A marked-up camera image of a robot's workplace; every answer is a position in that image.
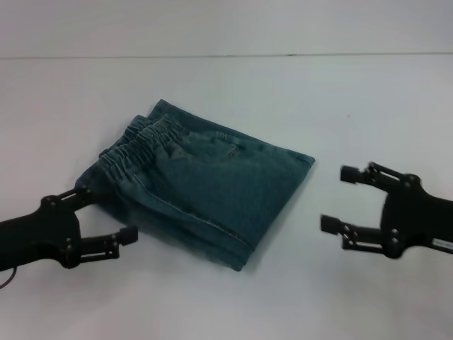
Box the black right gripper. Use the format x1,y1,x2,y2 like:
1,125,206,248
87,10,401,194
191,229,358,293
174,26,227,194
320,161,453,259

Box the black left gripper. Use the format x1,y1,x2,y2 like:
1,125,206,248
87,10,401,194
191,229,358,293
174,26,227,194
0,184,139,273

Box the blue denim shorts with print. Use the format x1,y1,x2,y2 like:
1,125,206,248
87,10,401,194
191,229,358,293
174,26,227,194
75,98,317,273

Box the left wrist cable with plug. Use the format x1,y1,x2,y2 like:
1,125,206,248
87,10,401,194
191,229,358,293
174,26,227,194
0,266,18,290

